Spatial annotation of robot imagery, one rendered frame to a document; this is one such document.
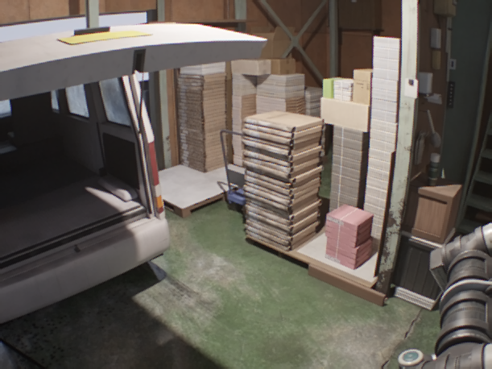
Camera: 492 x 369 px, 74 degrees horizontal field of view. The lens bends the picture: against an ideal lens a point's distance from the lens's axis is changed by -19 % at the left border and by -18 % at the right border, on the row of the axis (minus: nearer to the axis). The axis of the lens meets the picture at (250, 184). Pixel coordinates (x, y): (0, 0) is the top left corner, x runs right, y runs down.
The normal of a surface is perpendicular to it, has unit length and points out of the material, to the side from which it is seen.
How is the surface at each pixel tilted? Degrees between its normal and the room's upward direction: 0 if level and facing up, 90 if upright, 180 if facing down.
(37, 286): 85
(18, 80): 106
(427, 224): 90
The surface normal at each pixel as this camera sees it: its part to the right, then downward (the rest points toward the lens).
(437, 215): -0.68, 0.29
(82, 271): 0.72, 0.20
